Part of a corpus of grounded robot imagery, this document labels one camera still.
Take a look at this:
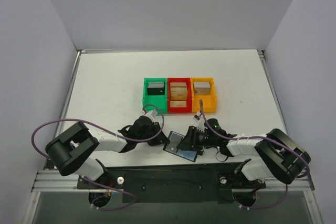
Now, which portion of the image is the blue credit card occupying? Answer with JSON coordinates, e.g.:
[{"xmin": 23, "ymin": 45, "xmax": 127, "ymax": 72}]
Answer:
[{"xmin": 178, "ymin": 150, "xmax": 197, "ymax": 162}]

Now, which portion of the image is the dark grey credit card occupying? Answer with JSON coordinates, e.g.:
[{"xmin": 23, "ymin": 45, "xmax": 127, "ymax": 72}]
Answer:
[{"xmin": 165, "ymin": 132, "xmax": 184, "ymax": 154}]

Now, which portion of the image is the black leather card holder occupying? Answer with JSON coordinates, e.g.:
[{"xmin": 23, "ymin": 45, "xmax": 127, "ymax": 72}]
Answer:
[{"xmin": 163, "ymin": 131, "xmax": 204, "ymax": 163}]

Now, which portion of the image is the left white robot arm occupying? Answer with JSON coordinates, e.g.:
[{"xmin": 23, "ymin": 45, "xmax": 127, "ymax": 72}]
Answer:
[{"xmin": 45, "ymin": 113, "xmax": 170, "ymax": 181}]

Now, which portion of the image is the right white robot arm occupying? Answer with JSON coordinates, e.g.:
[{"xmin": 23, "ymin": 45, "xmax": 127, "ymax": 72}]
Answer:
[{"xmin": 177, "ymin": 119, "xmax": 311, "ymax": 185}]

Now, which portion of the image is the black card stack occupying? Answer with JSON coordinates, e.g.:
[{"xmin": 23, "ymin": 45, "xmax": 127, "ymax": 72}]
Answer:
[{"xmin": 146, "ymin": 82, "xmax": 165, "ymax": 95}]

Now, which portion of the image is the green plastic bin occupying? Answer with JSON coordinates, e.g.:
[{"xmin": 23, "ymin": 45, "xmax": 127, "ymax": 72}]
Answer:
[{"xmin": 142, "ymin": 78, "xmax": 167, "ymax": 113}]

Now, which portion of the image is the red plastic bin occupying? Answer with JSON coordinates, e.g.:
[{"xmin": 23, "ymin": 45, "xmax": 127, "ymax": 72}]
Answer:
[{"xmin": 167, "ymin": 78, "xmax": 192, "ymax": 114}]

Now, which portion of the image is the orange plastic bin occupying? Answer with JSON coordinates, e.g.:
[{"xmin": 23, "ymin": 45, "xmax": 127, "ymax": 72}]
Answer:
[{"xmin": 191, "ymin": 78, "xmax": 217, "ymax": 113}]

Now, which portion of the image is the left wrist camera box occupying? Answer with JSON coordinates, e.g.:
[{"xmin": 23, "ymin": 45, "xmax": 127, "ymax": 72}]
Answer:
[{"xmin": 144, "ymin": 110, "xmax": 157, "ymax": 122}]

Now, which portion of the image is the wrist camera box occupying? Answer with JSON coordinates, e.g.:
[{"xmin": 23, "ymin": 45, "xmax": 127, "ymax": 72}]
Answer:
[
  {"xmin": 193, "ymin": 111, "xmax": 205, "ymax": 129},
  {"xmin": 144, "ymin": 110, "xmax": 157, "ymax": 122}
]

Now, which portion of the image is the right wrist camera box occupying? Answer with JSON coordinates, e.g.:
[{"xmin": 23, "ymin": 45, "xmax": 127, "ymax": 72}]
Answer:
[{"xmin": 193, "ymin": 111, "xmax": 205, "ymax": 129}]

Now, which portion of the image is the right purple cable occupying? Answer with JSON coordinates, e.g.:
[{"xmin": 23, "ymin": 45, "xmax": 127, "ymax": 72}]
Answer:
[{"xmin": 199, "ymin": 99, "xmax": 310, "ymax": 210}]

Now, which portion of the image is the aluminium frame rail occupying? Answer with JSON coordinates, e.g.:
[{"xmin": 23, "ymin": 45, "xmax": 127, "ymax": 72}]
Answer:
[{"xmin": 31, "ymin": 49, "xmax": 111, "ymax": 193}]

